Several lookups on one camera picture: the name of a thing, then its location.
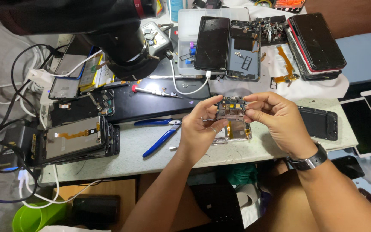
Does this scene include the phone screen with blue edge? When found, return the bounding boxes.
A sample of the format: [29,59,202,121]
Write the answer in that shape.
[48,35,93,101]

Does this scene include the phone motherboard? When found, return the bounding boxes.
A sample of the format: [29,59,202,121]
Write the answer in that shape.
[217,96,248,122]

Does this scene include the orange flex cable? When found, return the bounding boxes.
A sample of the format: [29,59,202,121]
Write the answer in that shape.
[271,45,301,89]

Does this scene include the small black device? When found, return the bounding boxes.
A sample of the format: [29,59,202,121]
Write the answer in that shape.
[192,0,222,9]

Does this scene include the blue bottle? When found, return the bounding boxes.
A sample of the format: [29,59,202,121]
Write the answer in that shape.
[170,0,185,23]

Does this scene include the white charging cable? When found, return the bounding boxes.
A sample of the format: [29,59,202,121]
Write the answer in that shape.
[169,58,212,95]

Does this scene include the black tablet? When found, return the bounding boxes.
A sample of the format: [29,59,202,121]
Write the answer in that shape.
[338,79,371,102]

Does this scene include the phone with orange screen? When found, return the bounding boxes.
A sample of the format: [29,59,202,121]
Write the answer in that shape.
[271,0,307,14]

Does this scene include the clear plastic parts box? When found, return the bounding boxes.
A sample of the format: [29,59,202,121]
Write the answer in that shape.
[177,8,250,76]

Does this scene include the person's left hand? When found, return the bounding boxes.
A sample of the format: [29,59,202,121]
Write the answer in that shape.
[176,94,229,163]

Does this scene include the dark phone with cracked edge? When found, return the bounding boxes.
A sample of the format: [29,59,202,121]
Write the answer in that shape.
[285,27,343,81]

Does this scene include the person's right hand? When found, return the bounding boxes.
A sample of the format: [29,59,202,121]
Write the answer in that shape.
[243,92,317,159]

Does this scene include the black power supply yellow label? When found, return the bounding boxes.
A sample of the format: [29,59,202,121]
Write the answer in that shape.
[0,125,46,172]

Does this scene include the black mesh basket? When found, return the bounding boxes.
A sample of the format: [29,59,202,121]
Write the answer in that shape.
[178,183,245,232]

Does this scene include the white cloth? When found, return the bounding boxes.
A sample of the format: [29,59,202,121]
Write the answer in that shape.
[209,5,350,101]

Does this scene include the black frame with metal parts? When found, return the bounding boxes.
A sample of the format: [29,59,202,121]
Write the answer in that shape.
[256,15,289,47]

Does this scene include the glossy black phone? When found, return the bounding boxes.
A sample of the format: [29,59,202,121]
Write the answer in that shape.
[330,155,365,180]

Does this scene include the large white tablet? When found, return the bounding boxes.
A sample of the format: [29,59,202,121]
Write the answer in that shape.
[339,97,371,158]

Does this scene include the brown cardboard box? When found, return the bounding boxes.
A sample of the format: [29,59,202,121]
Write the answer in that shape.
[52,179,137,232]

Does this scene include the stack of phone screens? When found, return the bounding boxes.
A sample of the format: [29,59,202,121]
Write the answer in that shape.
[40,115,121,166]

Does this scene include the black phone with red edge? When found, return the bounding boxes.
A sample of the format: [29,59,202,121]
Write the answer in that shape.
[287,13,347,73]

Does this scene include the grey tray with chips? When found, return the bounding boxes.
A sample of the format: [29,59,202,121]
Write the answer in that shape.
[141,21,174,55]

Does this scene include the black smartphone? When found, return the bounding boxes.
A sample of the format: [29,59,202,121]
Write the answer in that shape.
[193,16,230,72]

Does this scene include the dark red phone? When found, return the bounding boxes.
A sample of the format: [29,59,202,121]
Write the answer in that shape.
[357,188,371,211]

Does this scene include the green plastic bag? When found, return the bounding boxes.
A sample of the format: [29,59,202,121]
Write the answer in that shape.
[227,163,259,186]

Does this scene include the yellow phone battery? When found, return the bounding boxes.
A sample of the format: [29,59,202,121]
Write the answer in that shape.
[79,53,116,93]

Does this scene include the phone screen with orange flex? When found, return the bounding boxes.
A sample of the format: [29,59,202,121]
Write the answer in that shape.
[43,115,106,160]

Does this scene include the green plastic container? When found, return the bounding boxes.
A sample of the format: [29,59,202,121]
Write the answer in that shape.
[12,199,69,232]

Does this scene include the long white cable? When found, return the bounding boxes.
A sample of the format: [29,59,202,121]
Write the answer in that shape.
[17,164,117,209]

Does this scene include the black sim tray frame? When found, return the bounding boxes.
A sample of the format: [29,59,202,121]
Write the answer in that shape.
[240,56,253,71]

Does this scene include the black wristwatch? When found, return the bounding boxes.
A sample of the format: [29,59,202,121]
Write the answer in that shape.
[287,143,328,171]

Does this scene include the white handled metal tool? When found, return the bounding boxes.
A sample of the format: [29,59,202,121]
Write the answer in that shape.
[149,75,204,80]

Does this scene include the person's right leg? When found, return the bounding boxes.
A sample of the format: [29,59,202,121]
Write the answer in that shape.
[246,159,322,232]

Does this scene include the blue handled pliers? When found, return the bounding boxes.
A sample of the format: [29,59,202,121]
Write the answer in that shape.
[134,118,182,158]

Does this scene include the black disassembled phone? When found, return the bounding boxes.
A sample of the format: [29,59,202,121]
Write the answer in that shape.
[48,89,115,128]

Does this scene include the brown wooden furniture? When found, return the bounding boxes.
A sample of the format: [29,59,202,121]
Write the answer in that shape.
[304,0,371,40]

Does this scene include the white tape roll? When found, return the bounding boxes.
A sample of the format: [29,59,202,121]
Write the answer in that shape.
[235,183,261,207]

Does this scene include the silver phone frame gold flex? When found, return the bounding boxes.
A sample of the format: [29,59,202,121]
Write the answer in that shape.
[212,121,253,144]

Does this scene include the black work mat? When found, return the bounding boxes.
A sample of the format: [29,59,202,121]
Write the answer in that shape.
[104,58,212,125]

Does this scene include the black phone back cover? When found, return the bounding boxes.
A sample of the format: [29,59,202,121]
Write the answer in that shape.
[296,106,339,142]

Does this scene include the white power strip with cables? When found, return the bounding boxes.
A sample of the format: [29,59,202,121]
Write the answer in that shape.
[0,45,60,129]

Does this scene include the red capped precision screwdriver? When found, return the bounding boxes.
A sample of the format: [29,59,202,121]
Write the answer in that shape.
[132,84,183,99]

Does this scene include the opened grey phone body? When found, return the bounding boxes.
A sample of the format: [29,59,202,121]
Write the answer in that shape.
[226,20,262,82]

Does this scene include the black stereo microscope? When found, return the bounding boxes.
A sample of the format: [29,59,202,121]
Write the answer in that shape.
[0,0,175,82]

